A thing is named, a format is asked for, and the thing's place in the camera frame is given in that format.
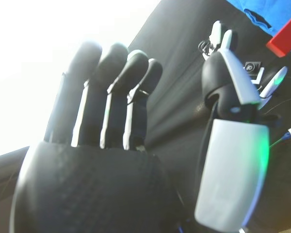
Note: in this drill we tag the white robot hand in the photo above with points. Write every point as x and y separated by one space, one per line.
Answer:
92 189

